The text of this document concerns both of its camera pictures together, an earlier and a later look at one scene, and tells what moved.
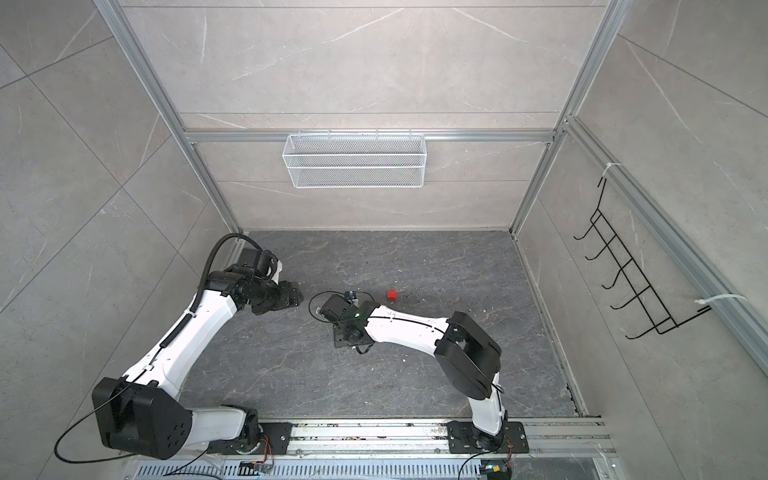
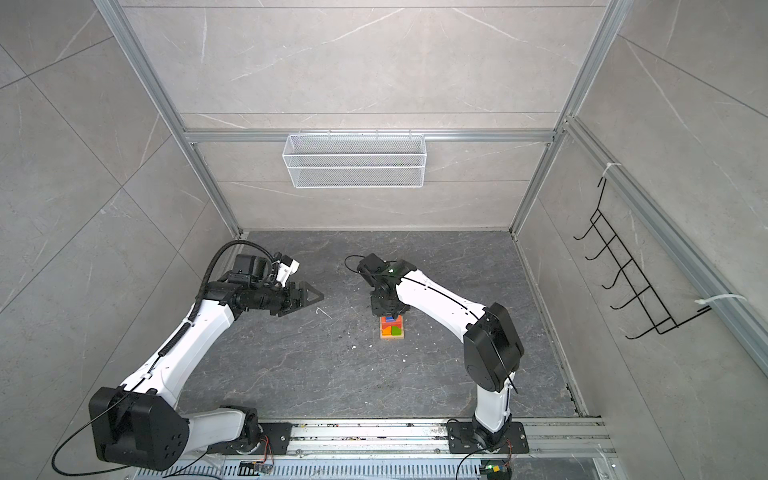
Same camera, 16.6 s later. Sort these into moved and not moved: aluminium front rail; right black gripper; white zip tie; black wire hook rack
Moved: right black gripper
Not moved: black wire hook rack; aluminium front rail; white zip tie
